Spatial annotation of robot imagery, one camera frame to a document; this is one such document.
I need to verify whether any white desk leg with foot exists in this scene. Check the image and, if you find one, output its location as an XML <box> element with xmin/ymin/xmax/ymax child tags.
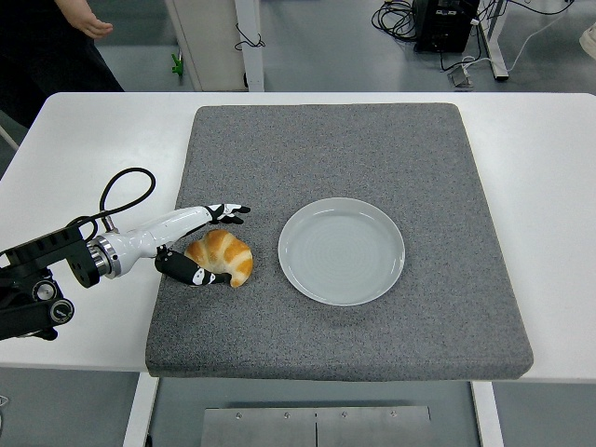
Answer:
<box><xmin>478</xmin><ymin>0</ymin><xmax>509</xmax><ymax>83</ymax></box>

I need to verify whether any person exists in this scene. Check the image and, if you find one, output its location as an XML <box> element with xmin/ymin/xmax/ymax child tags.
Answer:
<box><xmin>0</xmin><ymin>0</ymin><xmax>126</xmax><ymax>129</ymax></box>

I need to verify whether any black computer case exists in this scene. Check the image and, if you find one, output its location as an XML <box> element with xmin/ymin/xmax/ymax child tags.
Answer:
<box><xmin>413</xmin><ymin>0</ymin><xmax>481</xmax><ymax>53</ymax></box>

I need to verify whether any white floor cable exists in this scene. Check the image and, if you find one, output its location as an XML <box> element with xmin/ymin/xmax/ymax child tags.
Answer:
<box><xmin>507</xmin><ymin>16</ymin><xmax>596</xmax><ymax>75</ymax></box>

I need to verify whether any small clear plastic stand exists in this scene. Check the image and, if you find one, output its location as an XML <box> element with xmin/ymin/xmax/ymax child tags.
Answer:
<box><xmin>447</xmin><ymin>64</ymin><xmax>475</xmax><ymax>89</ymax></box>

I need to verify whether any pale grey round plate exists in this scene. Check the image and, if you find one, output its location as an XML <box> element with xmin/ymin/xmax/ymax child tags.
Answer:
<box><xmin>278</xmin><ymin>196</ymin><xmax>406</xmax><ymax>307</ymax></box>

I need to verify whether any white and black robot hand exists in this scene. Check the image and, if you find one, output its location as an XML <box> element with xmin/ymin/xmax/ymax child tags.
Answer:
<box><xmin>109</xmin><ymin>203</ymin><xmax>251</xmax><ymax>286</ymax></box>

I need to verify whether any golden croissant bread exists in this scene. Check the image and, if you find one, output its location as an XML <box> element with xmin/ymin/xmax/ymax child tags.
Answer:
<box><xmin>183</xmin><ymin>228</ymin><xmax>255</xmax><ymax>289</ymax></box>

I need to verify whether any person's foot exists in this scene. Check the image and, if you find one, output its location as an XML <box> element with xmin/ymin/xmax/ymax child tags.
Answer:
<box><xmin>578</xmin><ymin>22</ymin><xmax>596</xmax><ymax>53</ymax></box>

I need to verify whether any grey felt mat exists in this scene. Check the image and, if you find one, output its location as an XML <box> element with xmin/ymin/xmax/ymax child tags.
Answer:
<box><xmin>144</xmin><ymin>102</ymin><xmax>535</xmax><ymax>383</ymax></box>

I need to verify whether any white desk post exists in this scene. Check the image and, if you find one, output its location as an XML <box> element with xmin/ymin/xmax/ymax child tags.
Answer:
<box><xmin>234</xmin><ymin>0</ymin><xmax>265</xmax><ymax>93</ymax></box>

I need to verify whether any beige cabinet panel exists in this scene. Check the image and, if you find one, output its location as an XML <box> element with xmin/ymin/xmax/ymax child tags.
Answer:
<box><xmin>165</xmin><ymin>0</ymin><xmax>248</xmax><ymax>92</ymax></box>

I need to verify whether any black cable bundle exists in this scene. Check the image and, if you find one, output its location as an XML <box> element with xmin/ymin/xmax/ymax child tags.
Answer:
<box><xmin>371</xmin><ymin>0</ymin><xmax>418</xmax><ymax>44</ymax></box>

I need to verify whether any person's hand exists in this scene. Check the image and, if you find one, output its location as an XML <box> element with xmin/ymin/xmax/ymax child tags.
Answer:
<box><xmin>77</xmin><ymin>9</ymin><xmax>114</xmax><ymax>39</ymax></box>

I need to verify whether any white table leg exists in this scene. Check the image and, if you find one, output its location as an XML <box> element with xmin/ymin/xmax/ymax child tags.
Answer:
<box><xmin>122</xmin><ymin>372</ymin><xmax>160</xmax><ymax>447</ymax></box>
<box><xmin>470</xmin><ymin>380</ymin><xmax>505</xmax><ymax>447</ymax></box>

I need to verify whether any thin black looped cable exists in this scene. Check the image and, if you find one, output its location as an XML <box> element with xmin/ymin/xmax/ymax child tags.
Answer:
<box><xmin>234</xmin><ymin>22</ymin><xmax>266</xmax><ymax>51</ymax></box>

